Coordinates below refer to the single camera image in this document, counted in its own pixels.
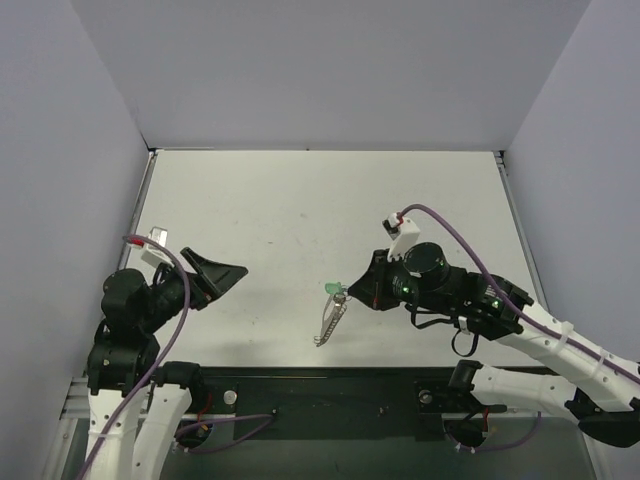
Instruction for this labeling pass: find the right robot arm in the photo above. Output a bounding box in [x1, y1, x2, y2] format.
[348, 243, 639, 448]

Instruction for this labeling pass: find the green plastic key tag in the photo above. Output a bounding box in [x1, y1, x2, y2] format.
[324, 282, 343, 295]

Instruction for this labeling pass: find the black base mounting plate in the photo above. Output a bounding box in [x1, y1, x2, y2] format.
[203, 367, 488, 441]

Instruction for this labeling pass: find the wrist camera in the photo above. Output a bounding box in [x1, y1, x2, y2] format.
[127, 226, 172, 268]
[382, 212, 421, 262]

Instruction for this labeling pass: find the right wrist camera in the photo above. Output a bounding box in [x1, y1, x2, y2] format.
[382, 212, 421, 262]

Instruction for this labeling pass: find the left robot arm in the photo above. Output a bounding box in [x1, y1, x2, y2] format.
[78, 247, 248, 479]

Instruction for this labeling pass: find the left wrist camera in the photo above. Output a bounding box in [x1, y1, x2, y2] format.
[127, 226, 172, 268]

